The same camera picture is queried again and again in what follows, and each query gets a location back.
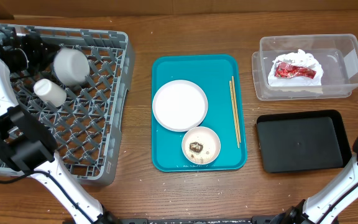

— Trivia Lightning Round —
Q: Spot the grey dishwasher rack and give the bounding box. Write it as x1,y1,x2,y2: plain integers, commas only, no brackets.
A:
0,24,135,186

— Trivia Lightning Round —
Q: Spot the black rectangular tray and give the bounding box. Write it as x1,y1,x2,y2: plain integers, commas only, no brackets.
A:
256,110,352,174

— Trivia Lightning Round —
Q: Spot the white round plate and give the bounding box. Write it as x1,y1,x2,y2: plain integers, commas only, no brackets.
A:
152,80,208,132

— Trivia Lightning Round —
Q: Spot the large white napkin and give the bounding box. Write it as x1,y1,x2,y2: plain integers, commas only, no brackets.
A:
267,49,324,87

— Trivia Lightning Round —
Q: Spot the brown food leftover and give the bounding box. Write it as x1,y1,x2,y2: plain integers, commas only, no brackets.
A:
189,142,203,153

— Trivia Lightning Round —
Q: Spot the clear plastic waste bin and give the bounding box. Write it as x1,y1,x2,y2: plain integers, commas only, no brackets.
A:
252,34,358,101

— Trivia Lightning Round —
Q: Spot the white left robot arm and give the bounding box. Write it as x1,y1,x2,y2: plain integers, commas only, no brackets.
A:
0,34,119,223

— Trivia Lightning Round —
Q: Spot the pink bowl with leftovers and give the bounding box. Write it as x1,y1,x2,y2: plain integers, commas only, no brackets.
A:
181,126,221,165

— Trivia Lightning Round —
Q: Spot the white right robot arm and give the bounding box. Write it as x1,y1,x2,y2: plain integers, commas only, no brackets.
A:
270,137,358,224

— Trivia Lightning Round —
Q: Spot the white paper cup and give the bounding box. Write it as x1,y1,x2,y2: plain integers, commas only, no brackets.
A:
33,78,67,107

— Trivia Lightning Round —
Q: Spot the red foil snack wrapper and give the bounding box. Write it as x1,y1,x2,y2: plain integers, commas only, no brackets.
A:
274,62,316,79

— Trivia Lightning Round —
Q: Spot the grey-green bowl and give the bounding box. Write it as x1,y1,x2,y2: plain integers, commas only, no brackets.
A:
53,48,90,86

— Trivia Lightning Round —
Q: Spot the teal serving tray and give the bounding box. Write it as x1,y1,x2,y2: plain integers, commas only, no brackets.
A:
151,54,247,172

